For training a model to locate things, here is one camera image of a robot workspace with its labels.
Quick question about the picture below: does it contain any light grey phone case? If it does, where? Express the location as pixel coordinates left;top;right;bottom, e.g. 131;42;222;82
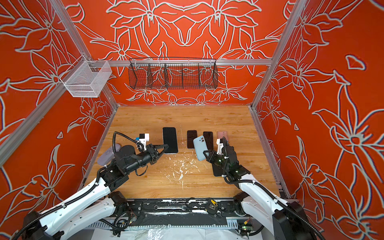
193;136;208;161

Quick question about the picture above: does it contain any aluminium frame post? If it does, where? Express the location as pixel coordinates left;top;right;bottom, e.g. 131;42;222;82
50;0;119;111
250;0;308;111

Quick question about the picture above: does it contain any aluminium frame post right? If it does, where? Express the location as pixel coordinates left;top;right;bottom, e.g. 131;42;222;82
250;0;308;111

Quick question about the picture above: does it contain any lavender grey phone case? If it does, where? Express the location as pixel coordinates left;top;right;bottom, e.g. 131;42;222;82
97;146;115;167

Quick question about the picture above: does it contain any green circuit board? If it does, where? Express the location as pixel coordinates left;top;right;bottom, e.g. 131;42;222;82
238;221;254;237

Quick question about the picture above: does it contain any black phone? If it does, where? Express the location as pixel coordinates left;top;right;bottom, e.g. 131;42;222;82
187;130;198;149
203;132;214;151
163;127;179;154

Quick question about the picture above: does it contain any white wire basket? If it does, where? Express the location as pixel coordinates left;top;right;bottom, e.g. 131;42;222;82
60;60;112;98

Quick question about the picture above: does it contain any aluminium frame post left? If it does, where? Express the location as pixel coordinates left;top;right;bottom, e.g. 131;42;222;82
50;0;119;111

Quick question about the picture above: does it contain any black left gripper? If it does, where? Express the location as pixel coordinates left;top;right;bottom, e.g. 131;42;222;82
126;143;169;174

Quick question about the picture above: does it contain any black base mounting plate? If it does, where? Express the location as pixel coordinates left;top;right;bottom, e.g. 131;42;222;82
127;198;251;218

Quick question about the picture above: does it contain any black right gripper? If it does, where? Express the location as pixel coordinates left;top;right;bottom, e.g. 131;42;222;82
202;150;231;174

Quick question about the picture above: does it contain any black wire basket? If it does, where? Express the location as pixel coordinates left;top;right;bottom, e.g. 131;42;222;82
128;58;219;90

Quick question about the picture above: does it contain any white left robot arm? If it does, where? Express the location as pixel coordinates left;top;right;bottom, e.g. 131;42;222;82
13;144;168;240

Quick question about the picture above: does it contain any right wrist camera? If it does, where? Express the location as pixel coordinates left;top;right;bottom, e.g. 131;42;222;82
217;137;230;157

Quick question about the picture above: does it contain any white slotted cable duct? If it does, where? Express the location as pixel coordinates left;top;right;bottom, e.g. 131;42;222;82
85;219;239;231

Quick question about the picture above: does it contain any aluminium horizontal back rail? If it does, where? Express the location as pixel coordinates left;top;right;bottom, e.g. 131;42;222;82
86;58;273;68

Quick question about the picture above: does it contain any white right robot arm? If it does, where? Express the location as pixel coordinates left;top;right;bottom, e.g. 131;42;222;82
203;145;325;240

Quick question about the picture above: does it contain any aluminium left side rail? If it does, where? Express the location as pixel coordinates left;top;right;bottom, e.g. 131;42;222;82
1;84;66;167

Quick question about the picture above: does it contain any black phone case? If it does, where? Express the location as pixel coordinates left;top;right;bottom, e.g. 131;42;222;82
212;164;225;177

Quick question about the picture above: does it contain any pink phone case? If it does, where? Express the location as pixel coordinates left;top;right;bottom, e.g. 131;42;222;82
217;131;229;142

